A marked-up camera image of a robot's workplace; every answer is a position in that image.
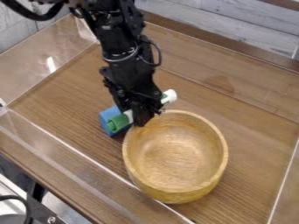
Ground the brown wooden bowl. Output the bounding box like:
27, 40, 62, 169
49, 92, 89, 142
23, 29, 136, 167
122, 110, 229, 204

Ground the blue foam block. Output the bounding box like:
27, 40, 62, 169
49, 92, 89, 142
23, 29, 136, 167
98, 106, 130, 137

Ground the clear acrylic triangle bracket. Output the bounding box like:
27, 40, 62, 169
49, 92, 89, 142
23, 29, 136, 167
74, 17, 97, 42

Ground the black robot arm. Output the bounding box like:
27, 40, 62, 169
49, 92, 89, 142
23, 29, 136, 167
0, 0, 162, 127

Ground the green white marker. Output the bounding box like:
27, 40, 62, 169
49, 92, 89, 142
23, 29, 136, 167
106, 89, 177, 133

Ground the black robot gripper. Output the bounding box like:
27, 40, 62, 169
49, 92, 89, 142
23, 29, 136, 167
98, 49, 162, 127

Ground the black metal stand base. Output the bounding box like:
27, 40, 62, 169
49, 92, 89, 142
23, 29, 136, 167
0, 198, 62, 224

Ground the black cable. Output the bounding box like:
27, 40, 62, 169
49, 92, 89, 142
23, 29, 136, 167
0, 194, 33, 224

